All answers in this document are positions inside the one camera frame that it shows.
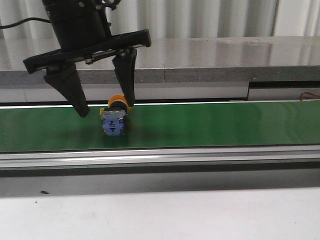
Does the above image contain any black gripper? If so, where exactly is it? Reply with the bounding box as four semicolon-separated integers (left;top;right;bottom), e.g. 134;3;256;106
23;29;152;117

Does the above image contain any orange blue push button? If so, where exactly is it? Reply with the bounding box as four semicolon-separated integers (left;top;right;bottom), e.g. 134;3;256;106
99;94;131;136

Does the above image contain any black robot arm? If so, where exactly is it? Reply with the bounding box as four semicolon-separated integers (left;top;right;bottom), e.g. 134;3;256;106
23;0;152;117

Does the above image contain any white pleated curtain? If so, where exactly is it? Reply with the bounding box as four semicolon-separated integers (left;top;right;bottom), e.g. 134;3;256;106
0;0;320;41

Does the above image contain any grey stone counter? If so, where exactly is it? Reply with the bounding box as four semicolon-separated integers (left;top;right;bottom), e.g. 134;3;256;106
0;36;320;104

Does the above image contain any green conveyor belt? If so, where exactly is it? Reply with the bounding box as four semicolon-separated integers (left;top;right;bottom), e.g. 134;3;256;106
0;101;320;153

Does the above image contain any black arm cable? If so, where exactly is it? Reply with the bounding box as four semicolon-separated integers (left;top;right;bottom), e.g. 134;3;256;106
0;16;52;30

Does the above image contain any red wire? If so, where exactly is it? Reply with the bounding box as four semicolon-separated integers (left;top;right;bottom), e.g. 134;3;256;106
299;91;320;102

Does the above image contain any silver conveyor frame rail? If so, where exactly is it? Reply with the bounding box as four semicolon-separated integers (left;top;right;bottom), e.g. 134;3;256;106
0;144;320;177

